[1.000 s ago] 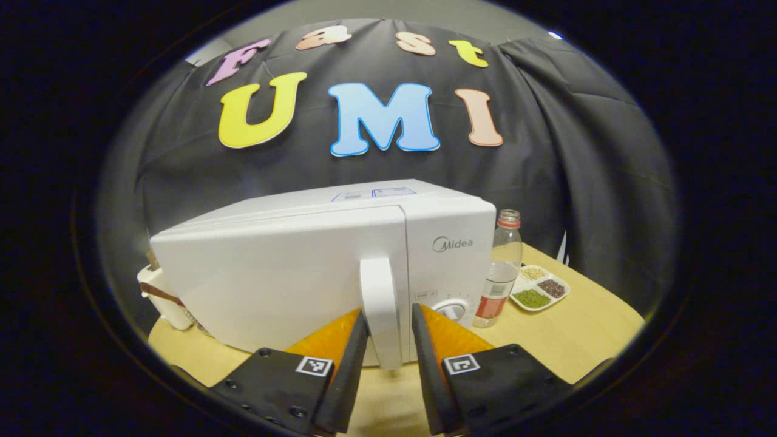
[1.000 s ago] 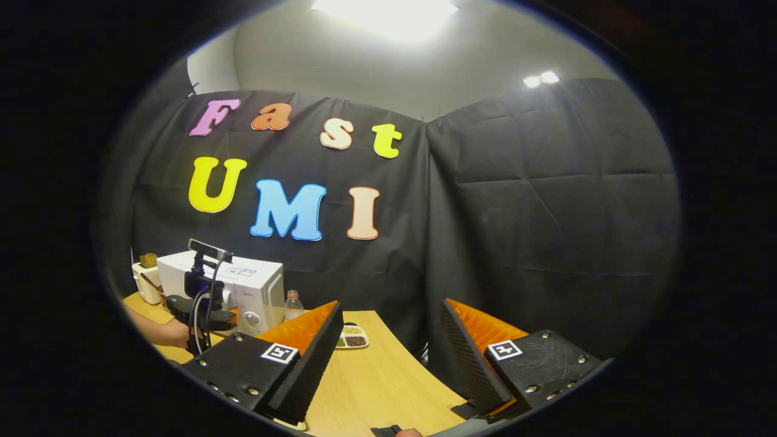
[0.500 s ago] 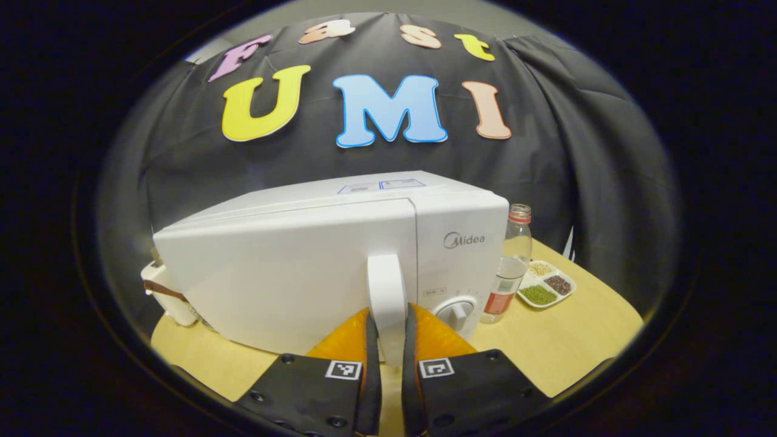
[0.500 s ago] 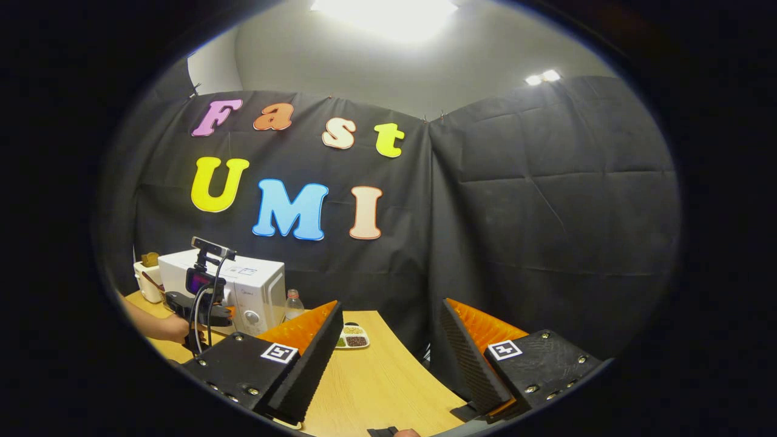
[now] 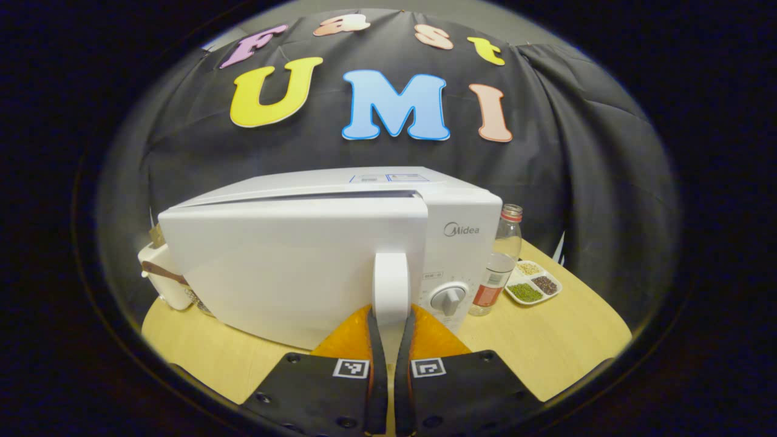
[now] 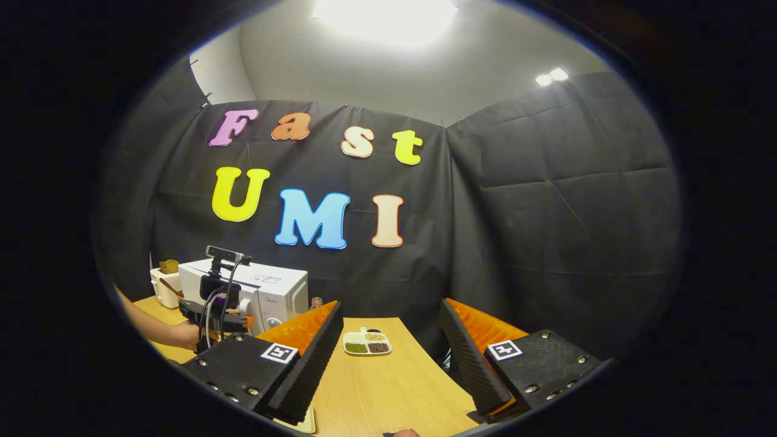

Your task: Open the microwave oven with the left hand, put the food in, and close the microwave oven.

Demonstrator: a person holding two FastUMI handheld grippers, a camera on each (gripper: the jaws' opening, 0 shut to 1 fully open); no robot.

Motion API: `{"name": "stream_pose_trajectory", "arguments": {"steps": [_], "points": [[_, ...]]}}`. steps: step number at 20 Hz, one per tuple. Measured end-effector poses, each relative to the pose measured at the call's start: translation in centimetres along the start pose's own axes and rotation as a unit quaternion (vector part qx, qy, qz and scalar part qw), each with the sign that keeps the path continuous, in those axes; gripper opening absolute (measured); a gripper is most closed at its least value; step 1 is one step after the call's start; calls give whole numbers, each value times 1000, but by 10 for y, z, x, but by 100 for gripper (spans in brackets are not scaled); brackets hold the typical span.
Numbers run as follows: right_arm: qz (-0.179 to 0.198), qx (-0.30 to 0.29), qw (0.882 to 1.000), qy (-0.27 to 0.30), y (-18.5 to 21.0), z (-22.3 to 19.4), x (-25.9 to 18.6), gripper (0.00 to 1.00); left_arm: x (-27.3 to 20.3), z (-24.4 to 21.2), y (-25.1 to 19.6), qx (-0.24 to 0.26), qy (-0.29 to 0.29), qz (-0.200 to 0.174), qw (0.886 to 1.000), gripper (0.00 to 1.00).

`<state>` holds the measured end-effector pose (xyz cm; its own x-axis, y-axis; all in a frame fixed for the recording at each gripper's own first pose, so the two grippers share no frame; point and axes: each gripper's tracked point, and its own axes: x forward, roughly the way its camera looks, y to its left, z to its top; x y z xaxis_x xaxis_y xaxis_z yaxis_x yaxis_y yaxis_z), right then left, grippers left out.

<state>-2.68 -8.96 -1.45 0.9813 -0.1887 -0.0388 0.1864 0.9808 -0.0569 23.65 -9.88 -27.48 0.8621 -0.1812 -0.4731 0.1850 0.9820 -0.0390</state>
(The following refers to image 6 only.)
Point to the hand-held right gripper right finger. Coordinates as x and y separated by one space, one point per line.
470 364

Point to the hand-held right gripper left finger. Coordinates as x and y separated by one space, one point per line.
306 370

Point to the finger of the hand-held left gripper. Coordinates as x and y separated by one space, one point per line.
240 320

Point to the white microwave oven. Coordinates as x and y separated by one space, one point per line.
276 288

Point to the brown bread slice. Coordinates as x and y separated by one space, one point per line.
169 266

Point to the white toaster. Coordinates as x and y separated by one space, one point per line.
164 290

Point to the cream plastic tray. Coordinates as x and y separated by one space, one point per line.
303 422

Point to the white divided dish of beans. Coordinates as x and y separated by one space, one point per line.
366 345

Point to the black backdrop cloth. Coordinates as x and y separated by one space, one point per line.
546 230

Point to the small ceiling light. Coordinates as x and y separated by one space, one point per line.
551 76

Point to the long ceiling light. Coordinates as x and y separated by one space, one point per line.
385 18

